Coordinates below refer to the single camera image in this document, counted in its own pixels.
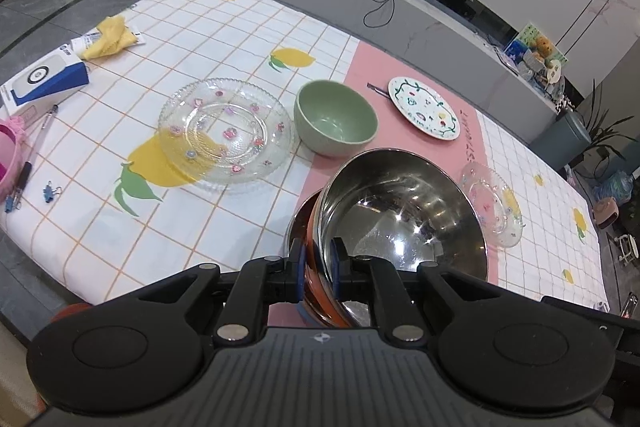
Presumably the clear pen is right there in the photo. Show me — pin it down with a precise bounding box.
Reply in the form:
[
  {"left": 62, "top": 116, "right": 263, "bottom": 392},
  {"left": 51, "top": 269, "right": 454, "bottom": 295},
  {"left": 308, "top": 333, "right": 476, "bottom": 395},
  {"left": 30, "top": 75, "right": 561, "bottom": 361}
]
[{"left": 37, "top": 104, "right": 60, "bottom": 134}]

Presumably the steel bowl with orange outside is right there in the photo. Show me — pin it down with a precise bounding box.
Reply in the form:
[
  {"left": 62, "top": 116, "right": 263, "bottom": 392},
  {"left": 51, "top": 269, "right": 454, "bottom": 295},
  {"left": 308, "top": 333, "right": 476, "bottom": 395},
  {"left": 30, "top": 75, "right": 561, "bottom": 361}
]
[{"left": 286, "top": 148, "right": 489, "bottom": 329}]

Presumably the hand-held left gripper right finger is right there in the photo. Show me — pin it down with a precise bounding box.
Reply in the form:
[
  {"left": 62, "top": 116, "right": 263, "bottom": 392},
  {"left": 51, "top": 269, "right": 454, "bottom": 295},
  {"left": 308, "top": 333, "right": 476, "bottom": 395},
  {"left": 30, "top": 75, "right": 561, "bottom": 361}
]
[{"left": 329, "top": 239, "right": 472, "bottom": 343}]

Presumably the green potted plant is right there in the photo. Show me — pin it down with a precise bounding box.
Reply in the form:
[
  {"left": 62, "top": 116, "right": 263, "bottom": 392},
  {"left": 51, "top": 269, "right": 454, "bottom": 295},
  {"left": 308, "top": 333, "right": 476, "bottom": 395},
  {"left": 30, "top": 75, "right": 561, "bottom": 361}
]
[{"left": 574, "top": 79, "right": 640, "bottom": 170}]

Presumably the small clear glass plate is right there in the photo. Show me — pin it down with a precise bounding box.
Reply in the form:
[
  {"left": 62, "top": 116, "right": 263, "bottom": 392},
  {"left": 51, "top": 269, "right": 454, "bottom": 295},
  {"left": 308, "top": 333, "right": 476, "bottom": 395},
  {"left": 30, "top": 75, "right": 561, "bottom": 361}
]
[{"left": 459, "top": 162, "right": 525, "bottom": 249}]

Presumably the small white stool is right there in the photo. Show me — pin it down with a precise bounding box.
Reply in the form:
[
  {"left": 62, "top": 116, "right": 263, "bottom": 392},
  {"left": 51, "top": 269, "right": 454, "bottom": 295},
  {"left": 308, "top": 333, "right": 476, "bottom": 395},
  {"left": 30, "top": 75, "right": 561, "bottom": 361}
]
[{"left": 617, "top": 234, "right": 640, "bottom": 269}]

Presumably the yellow cloth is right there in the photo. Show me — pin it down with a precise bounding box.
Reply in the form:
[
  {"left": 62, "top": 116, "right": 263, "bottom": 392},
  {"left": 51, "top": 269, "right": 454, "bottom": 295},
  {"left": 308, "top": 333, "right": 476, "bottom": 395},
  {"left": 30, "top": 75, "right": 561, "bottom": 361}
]
[{"left": 80, "top": 14, "right": 137, "bottom": 62}]

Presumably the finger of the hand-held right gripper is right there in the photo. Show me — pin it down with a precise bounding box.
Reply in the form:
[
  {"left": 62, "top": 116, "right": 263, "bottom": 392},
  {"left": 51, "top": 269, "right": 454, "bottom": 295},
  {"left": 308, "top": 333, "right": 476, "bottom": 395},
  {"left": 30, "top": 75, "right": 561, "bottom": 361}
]
[{"left": 542, "top": 295, "right": 626, "bottom": 327}]

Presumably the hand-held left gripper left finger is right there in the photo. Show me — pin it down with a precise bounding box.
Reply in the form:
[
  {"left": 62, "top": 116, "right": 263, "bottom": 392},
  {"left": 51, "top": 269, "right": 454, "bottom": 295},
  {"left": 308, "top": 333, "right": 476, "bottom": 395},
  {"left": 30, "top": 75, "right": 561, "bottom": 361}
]
[{"left": 167, "top": 240, "right": 307, "bottom": 343}]

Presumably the blue and white box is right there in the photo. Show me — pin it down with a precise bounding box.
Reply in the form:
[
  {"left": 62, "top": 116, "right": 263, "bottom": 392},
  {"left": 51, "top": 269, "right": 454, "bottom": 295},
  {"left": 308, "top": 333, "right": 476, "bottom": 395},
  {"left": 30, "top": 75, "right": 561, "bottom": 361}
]
[{"left": 0, "top": 52, "right": 91, "bottom": 118}]

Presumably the pink lettered paper mat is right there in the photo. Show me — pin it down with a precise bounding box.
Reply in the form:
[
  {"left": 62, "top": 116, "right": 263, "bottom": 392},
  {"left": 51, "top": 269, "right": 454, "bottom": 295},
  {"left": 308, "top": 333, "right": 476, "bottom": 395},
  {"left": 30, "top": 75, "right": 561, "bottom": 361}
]
[{"left": 286, "top": 39, "right": 502, "bottom": 289}]

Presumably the blue plastic bag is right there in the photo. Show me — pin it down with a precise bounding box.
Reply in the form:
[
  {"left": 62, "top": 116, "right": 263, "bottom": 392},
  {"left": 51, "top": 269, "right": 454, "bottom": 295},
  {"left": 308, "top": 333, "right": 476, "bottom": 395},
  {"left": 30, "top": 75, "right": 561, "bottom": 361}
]
[{"left": 592, "top": 170, "right": 634, "bottom": 208}]

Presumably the lemon print checkered tablecloth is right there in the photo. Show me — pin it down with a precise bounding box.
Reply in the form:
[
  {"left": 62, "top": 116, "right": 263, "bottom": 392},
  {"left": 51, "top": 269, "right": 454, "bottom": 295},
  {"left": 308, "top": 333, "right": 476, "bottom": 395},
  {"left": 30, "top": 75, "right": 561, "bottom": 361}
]
[{"left": 0, "top": 0, "right": 609, "bottom": 324}]

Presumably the white printed packet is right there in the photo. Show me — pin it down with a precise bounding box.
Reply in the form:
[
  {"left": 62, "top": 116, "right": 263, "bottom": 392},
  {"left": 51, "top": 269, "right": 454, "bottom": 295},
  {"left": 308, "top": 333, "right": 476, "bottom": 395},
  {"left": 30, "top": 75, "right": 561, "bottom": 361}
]
[{"left": 70, "top": 31, "right": 146, "bottom": 58}]

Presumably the black and blue pen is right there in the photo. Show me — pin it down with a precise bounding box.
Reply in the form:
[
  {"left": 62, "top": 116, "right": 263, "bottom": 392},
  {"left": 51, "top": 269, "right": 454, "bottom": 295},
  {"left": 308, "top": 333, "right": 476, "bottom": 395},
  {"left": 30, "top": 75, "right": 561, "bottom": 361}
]
[{"left": 4, "top": 162, "right": 34, "bottom": 213}]

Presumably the pink container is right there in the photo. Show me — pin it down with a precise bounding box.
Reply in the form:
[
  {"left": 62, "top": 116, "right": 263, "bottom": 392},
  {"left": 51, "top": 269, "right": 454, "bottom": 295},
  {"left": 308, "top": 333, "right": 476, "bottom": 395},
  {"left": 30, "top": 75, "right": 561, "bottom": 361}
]
[{"left": 0, "top": 117, "right": 27, "bottom": 204}]

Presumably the large clear glass plate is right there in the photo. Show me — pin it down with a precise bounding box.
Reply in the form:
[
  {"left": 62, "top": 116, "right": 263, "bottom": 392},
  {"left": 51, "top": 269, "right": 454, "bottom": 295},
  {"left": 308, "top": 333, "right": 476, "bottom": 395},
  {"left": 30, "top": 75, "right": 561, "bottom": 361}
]
[{"left": 157, "top": 78, "right": 296, "bottom": 194}]

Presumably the white painted ceramic plate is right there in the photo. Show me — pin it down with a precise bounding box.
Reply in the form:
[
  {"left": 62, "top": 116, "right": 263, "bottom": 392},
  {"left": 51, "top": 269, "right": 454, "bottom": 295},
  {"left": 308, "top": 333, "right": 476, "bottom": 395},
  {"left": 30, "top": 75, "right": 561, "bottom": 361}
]
[{"left": 388, "top": 77, "right": 461, "bottom": 142}]

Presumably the green bowl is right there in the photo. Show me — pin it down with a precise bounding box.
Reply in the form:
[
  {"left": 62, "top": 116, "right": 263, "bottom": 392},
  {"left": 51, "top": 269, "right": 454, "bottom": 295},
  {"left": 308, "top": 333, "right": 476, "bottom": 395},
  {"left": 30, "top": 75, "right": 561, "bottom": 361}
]
[{"left": 293, "top": 79, "right": 379, "bottom": 158}]

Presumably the yellow stuffed toy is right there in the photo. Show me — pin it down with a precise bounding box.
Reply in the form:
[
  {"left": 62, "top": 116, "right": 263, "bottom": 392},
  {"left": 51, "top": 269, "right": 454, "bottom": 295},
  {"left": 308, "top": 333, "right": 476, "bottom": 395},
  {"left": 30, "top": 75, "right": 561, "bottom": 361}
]
[{"left": 531, "top": 36, "right": 557, "bottom": 60}]

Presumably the grey trash bin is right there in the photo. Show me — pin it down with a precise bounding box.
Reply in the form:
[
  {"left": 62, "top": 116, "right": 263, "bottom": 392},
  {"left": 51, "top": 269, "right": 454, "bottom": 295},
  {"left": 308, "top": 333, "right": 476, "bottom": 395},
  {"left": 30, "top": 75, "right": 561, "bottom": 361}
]
[{"left": 529, "top": 111, "right": 592, "bottom": 174}]

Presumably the colourful picture card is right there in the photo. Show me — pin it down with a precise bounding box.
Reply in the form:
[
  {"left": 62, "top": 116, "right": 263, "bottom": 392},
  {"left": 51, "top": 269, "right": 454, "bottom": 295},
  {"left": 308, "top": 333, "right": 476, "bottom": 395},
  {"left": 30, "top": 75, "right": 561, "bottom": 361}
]
[{"left": 504, "top": 23, "right": 570, "bottom": 66}]

